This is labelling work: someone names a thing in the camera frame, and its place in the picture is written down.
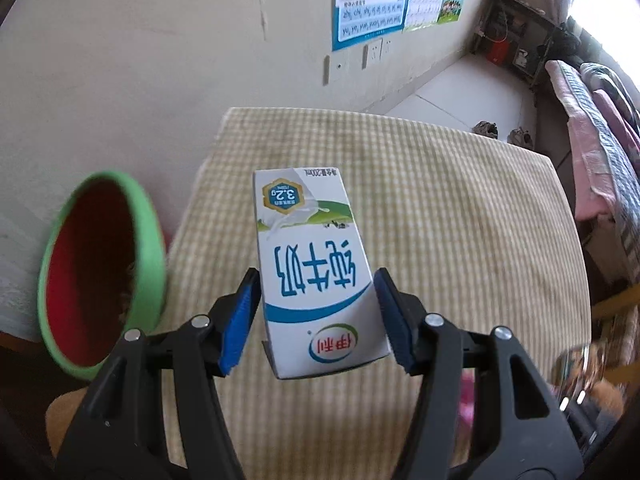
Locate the pink bed sheet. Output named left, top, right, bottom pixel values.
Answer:
left=544, top=59, right=617, bottom=222

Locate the bright window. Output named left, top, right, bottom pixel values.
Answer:
left=565, top=0, right=640, bottom=52

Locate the purple folded quilt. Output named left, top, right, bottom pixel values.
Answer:
left=592, top=88, right=640, bottom=142

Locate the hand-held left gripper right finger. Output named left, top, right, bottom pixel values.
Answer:
left=374, top=267, right=587, bottom=480

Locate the green red trash bin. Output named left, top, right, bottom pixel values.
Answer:
left=37, top=170, right=168, bottom=380

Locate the wooden chair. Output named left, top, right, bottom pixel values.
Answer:
left=589, top=282, right=640, bottom=377

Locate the blue letter wall poster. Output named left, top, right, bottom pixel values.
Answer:
left=332, top=0, right=405, bottom=52

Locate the white milk carton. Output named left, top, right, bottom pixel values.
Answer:
left=252, top=166, right=392, bottom=380

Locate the dark wooden shelf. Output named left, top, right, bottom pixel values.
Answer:
left=471, top=0, right=567, bottom=92

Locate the beige checked tablecloth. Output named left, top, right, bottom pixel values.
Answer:
left=162, top=106, right=594, bottom=480

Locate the bed with pink blanket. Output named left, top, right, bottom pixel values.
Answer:
left=556, top=60, right=640, bottom=282

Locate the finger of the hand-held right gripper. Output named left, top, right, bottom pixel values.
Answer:
left=556, top=389, right=624, bottom=452

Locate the red container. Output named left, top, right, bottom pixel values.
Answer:
left=485, top=38, right=510, bottom=65

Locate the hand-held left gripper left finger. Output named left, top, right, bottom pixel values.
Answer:
left=55, top=267, right=262, bottom=480

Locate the brown plush cushion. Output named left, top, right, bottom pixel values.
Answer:
left=594, top=379, right=624, bottom=412
left=46, top=389, right=102, bottom=462

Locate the grey folded quilt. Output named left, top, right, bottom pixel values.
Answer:
left=579, top=62, right=640, bottom=112

